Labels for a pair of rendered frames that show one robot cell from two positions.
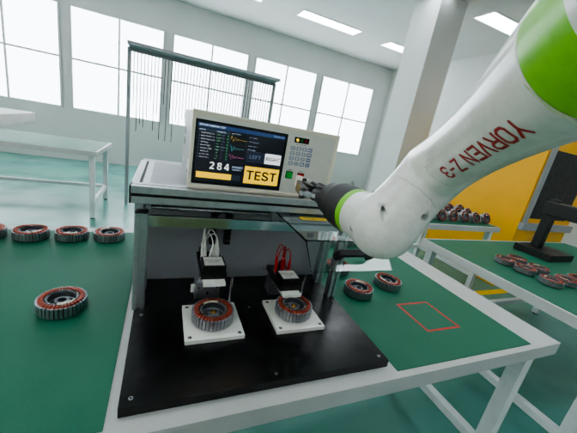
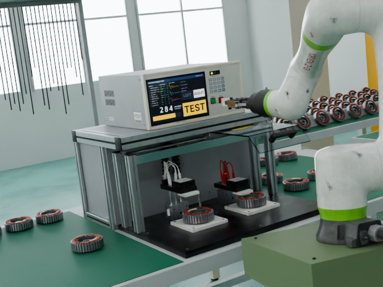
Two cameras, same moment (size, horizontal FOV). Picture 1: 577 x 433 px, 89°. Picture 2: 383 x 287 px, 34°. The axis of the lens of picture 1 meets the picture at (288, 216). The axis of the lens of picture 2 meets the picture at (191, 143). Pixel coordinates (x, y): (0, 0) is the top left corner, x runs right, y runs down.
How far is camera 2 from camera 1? 155 cm
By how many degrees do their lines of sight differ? 10
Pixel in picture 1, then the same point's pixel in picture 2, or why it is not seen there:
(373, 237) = (287, 108)
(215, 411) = (236, 245)
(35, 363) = (113, 261)
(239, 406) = not seen: hidden behind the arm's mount
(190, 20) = not seen: outside the picture
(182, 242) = (143, 183)
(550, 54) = (307, 41)
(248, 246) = (192, 173)
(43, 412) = (146, 266)
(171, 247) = not seen: hidden behind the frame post
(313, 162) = (227, 86)
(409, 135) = (296, 14)
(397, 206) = (293, 90)
